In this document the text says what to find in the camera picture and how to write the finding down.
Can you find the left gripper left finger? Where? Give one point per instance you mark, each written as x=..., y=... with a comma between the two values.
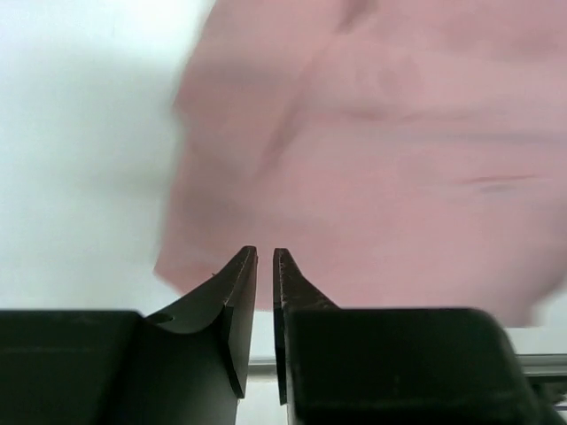
x=184, y=364

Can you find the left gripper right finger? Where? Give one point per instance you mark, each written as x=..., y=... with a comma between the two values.
x=397, y=366

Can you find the pink trousers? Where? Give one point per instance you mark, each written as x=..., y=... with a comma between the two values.
x=407, y=153

